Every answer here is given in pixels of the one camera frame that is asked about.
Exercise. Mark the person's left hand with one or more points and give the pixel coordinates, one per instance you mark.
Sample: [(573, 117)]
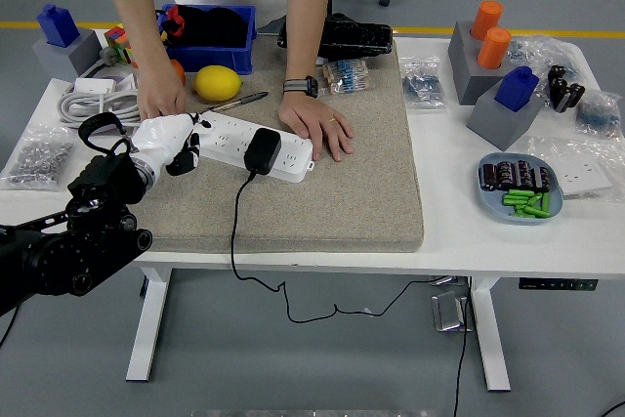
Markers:
[(312, 119)]

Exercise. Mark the black wrist watch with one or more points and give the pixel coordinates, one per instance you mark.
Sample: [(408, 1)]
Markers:
[(307, 86)]

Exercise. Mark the colourful puzzle cube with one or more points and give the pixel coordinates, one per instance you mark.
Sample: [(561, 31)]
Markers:
[(116, 36), (128, 54)]

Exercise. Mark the person's right forearm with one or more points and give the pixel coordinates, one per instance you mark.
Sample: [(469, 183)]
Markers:
[(132, 16)]

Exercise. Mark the blue-grey plate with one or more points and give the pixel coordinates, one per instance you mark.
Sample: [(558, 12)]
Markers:
[(488, 202)]

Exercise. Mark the grey-brown mat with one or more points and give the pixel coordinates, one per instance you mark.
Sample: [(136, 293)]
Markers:
[(317, 192)]

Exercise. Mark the black plug adapter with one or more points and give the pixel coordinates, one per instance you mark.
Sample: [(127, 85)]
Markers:
[(262, 151)]

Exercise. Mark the clear bag of blue resistors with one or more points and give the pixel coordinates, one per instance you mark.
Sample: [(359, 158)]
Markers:
[(598, 114)]

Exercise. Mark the black glossy plastic tray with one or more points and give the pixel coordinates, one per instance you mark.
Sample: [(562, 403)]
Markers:
[(356, 38)]

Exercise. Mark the yellow lemon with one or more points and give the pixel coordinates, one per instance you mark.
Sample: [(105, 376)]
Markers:
[(217, 82)]

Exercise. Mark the black silver pen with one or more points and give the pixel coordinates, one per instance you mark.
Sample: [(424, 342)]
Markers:
[(244, 98)]

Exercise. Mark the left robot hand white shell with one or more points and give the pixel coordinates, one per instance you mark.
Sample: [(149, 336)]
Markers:
[(158, 141)]

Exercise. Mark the blue bottle-shaped block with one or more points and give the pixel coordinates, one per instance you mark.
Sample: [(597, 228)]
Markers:
[(517, 90), (58, 26)]

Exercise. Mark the clear bag of metal nuts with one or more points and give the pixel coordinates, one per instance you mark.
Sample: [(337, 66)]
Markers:
[(39, 163)]

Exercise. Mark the clear bag of blue parts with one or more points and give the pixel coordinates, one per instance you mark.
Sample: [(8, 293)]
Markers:
[(422, 85)]

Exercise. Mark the white card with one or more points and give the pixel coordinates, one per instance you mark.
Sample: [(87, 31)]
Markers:
[(126, 82)]

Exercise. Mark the white table leg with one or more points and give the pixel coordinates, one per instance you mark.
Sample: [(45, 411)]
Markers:
[(490, 339), (146, 348)]

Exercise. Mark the white wall socket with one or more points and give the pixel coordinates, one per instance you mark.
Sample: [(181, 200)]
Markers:
[(583, 175)]

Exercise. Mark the large grey holder block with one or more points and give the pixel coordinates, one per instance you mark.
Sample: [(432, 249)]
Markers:
[(469, 70)]

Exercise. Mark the clear bag of black capacitors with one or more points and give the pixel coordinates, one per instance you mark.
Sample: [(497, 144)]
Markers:
[(561, 90)]

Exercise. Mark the person's left forearm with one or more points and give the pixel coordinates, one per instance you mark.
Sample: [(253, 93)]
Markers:
[(307, 21)]

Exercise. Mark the green battery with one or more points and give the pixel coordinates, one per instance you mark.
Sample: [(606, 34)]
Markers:
[(533, 199), (533, 210), (515, 200), (525, 215), (520, 193), (545, 203)]

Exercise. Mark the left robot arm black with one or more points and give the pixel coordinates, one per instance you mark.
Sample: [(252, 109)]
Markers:
[(73, 251)]

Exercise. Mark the blue plastic bin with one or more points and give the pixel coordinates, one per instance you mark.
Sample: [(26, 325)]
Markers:
[(215, 58)]

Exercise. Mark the small white box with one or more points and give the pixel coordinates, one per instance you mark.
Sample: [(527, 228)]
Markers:
[(93, 86)]

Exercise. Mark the silver metal pedal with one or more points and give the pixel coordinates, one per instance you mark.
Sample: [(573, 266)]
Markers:
[(446, 312)]

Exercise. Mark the orange mandarin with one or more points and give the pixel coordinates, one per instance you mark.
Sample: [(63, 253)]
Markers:
[(179, 72)]

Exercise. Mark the clear bag around socket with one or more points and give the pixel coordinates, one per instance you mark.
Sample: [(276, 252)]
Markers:
[(542, 146)]

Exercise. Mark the orange cylinder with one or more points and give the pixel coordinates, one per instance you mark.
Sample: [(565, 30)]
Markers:
[(488, 19), (494, 48)]

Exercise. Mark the black capacitor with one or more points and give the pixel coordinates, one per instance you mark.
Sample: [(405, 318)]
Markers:
[(542, 178), (507, 174), (488, 177), (525, 173)]

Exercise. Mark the white power strip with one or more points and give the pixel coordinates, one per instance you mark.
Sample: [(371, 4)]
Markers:
[(229, 136)]

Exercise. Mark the purple round disc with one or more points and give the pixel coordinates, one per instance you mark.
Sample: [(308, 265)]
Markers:
[(105, 130)]

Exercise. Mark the person's right hand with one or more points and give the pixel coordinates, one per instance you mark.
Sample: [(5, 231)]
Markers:
[(161, 95)]

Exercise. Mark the crumpled clear plastic bag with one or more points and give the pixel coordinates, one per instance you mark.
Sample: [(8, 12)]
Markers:
[(537, 51)]

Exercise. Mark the black table control panel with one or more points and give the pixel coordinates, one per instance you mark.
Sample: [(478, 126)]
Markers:
[(556, 284)]

